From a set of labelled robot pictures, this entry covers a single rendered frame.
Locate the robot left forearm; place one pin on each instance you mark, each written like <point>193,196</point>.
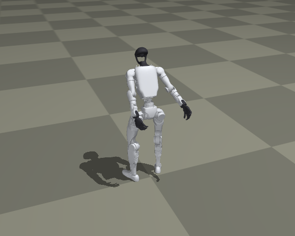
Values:
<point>132,101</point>

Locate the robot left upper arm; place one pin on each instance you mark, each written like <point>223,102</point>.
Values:
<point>130,81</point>

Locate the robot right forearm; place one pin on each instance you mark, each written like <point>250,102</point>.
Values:
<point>176,96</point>

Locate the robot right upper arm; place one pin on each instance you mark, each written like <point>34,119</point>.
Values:
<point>164,79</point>

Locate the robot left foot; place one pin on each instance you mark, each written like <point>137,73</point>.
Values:
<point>127,173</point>

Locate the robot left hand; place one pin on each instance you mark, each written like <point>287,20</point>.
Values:
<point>138,122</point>

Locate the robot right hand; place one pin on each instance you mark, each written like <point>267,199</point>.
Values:
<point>186,110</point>

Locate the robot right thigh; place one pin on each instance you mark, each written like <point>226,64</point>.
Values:
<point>158,122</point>

